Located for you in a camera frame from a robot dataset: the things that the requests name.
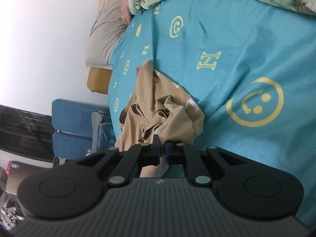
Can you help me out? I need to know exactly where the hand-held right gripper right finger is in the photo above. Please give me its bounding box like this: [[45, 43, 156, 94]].
[[165, 141, 247, 188]]

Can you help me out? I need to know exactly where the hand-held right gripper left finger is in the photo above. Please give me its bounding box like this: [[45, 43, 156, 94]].
[[74, 134, 163, 188]]

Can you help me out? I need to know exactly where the tan printed t-shirt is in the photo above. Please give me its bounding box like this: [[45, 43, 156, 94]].
[[115, 60, 205, 178]]

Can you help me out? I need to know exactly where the grey seat cushion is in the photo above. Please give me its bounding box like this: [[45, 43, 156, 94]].
[[91, 111, 104, 153]]

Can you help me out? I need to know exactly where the blue covered chair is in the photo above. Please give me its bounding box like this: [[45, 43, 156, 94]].
[[52, 99, 116, 154], [53, 130, 99, 160]]

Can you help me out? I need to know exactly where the tan upholstered bed end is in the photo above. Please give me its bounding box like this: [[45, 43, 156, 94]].
[[87, 67, 113, 95]]

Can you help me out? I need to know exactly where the grey pillow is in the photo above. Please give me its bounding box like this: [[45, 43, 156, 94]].
[[86, 0, 129, 70]]

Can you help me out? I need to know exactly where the dark barred window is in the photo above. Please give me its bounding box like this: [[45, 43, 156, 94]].
[[0, 104, 55, 161]]

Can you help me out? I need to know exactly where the blue printed bedsheet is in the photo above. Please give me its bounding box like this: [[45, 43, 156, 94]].
[[107, 0, 316, 230]]

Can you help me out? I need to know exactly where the pink fluffy blanket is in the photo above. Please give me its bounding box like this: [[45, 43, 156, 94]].
[[121, 0, 137, 24]]

